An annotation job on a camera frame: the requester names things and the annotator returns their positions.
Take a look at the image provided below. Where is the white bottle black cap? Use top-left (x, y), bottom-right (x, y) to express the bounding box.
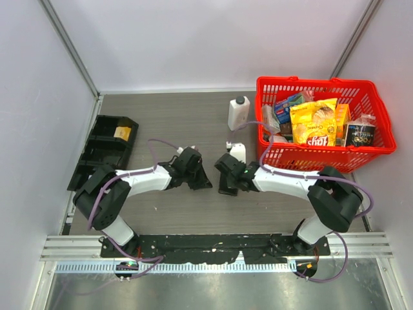
top-left (227, 96), bottom-right (250, 131)

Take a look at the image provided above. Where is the orange snack box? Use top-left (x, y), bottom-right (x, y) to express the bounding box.
top-left (336, 104), bottom-right (351, 146)

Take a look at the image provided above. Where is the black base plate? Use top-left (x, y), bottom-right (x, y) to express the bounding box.
top-left (99, 234), bottom-right (330, 265)

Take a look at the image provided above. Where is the yellow Lays chips bag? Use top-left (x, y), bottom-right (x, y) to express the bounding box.
top-left (290, 98), bottom-right (337, 147)

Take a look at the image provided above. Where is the white cable duct rail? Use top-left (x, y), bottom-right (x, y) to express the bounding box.
top-left (55, 260), bottom-right (296, 274)

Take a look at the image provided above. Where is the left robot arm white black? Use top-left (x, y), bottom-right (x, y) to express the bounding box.
top-left (73, 147), bottom-right (212, 257)

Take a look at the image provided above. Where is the yellow card in tray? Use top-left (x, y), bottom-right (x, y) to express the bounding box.
top-left (114, 126), bottom-right (132, 141)

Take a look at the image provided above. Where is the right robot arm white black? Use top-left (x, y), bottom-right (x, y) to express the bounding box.
top-left (214, 153), bottom-right (363, 255)

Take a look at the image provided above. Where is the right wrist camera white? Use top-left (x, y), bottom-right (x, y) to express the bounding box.
top-left (226, 141), bottom-right (247, 163)

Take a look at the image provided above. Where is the black compartment tray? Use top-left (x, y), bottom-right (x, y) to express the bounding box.
top-left (67, 115), bottom-right (139, 191)

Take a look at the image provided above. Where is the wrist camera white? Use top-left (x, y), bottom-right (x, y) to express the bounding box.
top-left (226, 141), bottom-right (247, 163)
top-left (176, 145), bottom-right (199, 154)

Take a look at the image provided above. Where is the pale wrapped snack pack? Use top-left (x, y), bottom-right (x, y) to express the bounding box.
top-left (261, 105), bottom-right (280, 134)

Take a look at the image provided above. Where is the blue box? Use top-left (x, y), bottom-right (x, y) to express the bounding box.
top-left (274, 99), bottom-right (290, 124)

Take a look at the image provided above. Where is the black leather card holder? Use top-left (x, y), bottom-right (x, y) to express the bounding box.
top-left (187, 163), bottom-right (213, 191)

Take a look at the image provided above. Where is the black snack package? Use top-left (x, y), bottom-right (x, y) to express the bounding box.
top-left (343, 114), bottom-right (376, 147)

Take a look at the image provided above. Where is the green sponge pack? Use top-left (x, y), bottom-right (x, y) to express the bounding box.
top-left (288, 92), bottom-right (313, 107)

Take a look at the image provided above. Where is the red plastic shopping basket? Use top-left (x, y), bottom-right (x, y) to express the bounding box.
top-left (255, 76), bottom-right (397, 173)

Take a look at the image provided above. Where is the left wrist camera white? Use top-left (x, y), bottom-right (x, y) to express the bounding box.
top-left (176, 145), bottom-right (199, 154)

